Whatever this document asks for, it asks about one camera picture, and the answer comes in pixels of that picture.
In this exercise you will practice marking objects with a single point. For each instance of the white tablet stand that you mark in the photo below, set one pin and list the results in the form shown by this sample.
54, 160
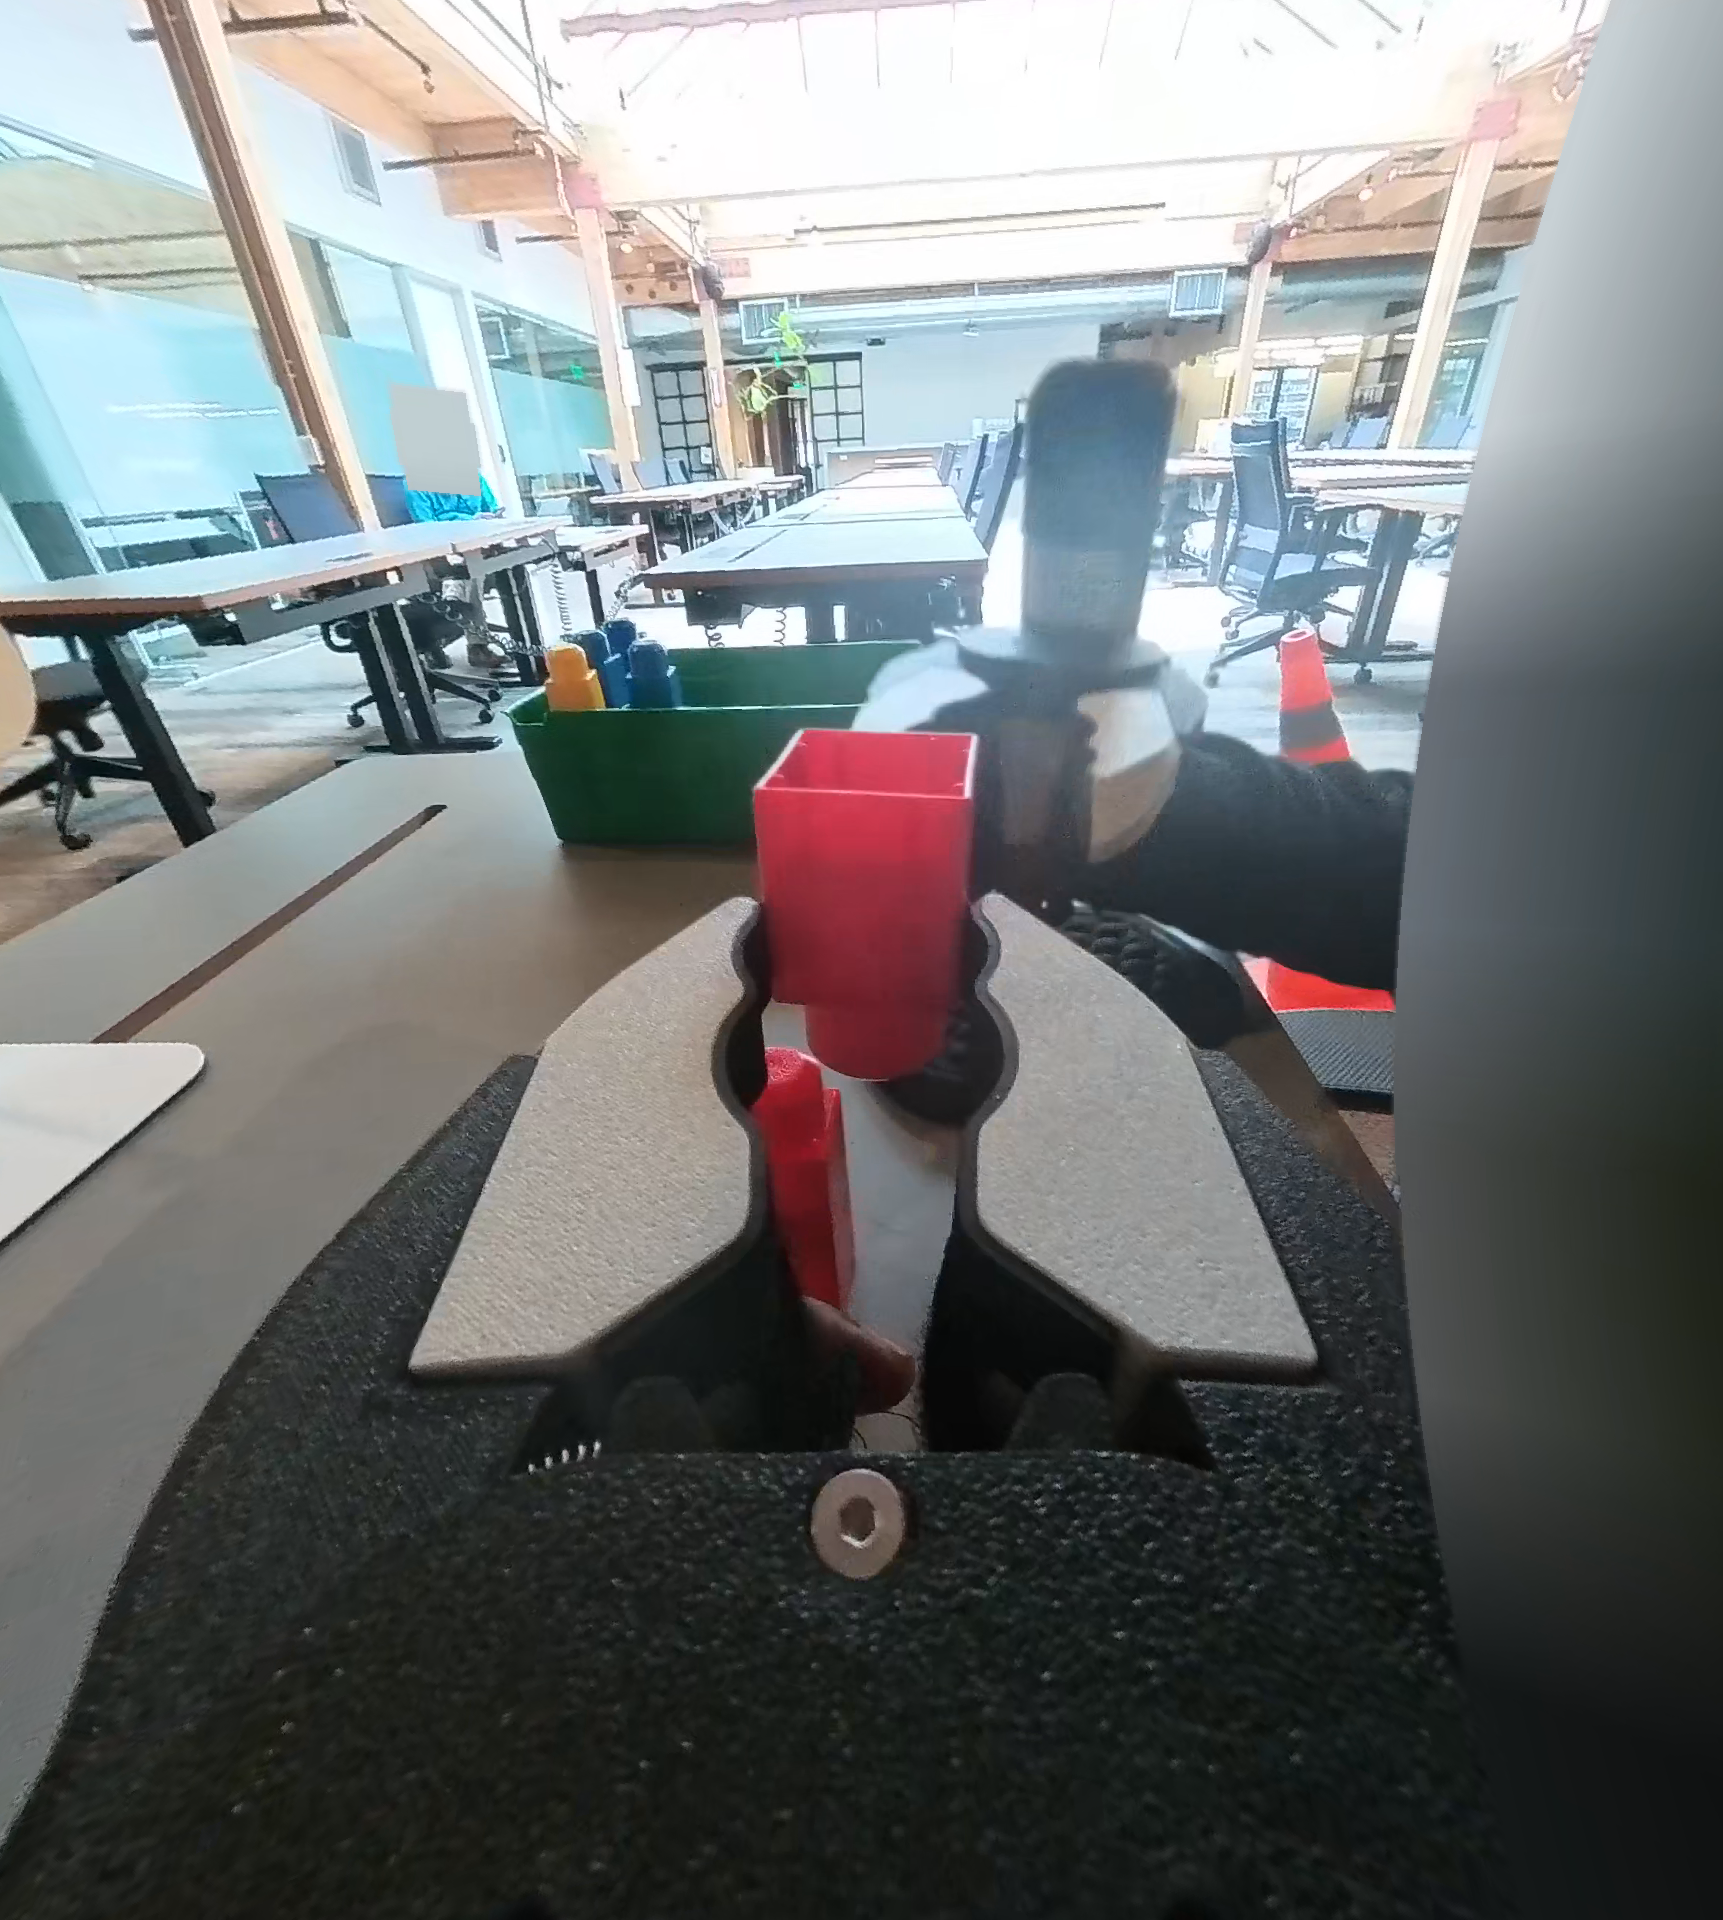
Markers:
36, 1140

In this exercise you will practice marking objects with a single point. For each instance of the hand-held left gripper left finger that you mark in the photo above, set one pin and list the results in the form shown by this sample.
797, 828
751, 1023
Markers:
591, 1171

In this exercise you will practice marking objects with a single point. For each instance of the green potted plant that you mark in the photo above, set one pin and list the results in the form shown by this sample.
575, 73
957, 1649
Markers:
777, 360

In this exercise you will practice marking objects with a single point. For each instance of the green plastic bin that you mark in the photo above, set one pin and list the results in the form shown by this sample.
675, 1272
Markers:
681, 765

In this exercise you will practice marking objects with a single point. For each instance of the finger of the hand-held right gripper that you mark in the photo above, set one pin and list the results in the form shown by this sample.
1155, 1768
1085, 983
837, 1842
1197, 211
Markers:
1137, 758
909, 693

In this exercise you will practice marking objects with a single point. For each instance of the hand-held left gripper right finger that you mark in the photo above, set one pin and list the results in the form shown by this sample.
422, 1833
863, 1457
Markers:
1131, 1185

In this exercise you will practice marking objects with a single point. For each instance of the red mega block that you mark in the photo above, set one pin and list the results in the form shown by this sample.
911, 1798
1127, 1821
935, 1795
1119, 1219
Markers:
861, 870
807, 1185

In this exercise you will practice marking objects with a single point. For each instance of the orange plastic piece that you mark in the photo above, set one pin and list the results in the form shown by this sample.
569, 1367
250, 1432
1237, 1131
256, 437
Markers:
573, 687

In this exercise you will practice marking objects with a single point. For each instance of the wooden top office desk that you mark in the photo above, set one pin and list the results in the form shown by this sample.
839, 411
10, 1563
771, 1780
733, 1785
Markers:
276, 566
815, 554
1385, 489

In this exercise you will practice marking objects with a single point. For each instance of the black office chair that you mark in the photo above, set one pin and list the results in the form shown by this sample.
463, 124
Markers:
1273, 511
66, 698
306, 506

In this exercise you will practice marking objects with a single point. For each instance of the blue mega block tower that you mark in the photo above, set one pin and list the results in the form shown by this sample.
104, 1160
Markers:
655, 679
617, 661

